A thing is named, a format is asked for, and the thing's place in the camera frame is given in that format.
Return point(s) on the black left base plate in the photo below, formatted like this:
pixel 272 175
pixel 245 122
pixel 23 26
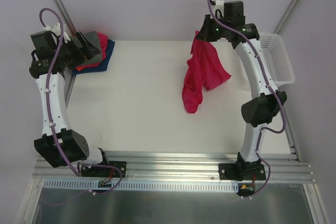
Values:
pixel 105 172

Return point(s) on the crimson pink t shirt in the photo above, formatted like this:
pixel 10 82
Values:
pixel 205 71

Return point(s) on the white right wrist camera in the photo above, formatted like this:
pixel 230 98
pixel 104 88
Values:
pixel 217 5

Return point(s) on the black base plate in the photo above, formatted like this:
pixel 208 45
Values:
pixel 105 172
pixel 231 171

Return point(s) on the folded red t shirt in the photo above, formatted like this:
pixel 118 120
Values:
pixel 103 43

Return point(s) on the white plastic mesh basket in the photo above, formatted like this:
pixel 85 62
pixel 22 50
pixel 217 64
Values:
pixel 277 59

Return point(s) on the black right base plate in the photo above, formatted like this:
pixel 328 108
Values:
pixel 231 171

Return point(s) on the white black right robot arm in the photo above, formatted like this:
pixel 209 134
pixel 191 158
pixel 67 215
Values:
pixel 227 20

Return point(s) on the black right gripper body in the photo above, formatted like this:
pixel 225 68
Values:
pixel 205 30

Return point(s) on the white slotted cable duct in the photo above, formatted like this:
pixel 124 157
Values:
pixel 142 185

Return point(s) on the aluminium frame rail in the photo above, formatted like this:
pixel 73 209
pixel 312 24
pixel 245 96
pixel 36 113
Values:
pixel 184 167

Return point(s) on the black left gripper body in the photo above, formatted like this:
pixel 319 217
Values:
pixel 85 46

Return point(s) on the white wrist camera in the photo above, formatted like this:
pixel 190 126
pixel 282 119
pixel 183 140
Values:
pixel 56 28
pixel 217 5

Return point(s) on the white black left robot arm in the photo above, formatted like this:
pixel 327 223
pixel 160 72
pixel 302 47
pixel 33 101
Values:
pixel 53 54

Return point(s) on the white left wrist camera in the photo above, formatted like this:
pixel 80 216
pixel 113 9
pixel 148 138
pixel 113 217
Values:
pixel 56 28

